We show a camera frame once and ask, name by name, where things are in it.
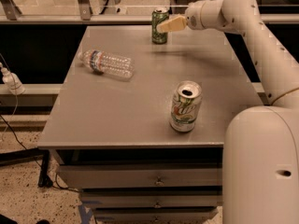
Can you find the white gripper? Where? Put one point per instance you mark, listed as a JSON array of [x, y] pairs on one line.
[[192, 17]]

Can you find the green soda can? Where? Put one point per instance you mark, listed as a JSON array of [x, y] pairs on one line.
[[159, 14]]

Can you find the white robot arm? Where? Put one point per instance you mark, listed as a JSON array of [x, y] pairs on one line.
[[260, 167]]

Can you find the white 7up can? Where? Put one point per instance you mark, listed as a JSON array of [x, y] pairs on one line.
[[186, 102]]

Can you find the clear plastic water bottle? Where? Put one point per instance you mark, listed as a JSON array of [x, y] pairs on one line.
[[107, 63]]

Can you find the grey drawer cabinet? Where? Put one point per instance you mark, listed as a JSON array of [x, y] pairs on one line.
[[98, 120]]

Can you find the top grey drawer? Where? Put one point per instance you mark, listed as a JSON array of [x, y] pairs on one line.
[[139, 176]]

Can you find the grey drawer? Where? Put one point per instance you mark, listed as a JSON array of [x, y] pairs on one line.
[[153, 199], [154, 215], [139, 176]]

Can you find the grey metal railing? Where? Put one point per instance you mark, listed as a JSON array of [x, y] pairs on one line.
[[119, 11]]

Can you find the white plug adapter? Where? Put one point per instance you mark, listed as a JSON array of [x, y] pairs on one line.
[[12, 81]]

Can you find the middle grey drawer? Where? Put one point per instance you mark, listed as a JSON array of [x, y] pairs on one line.
[[153, 199]]

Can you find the bottom grey drawer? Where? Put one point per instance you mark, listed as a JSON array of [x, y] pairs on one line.
[[154, 215]]

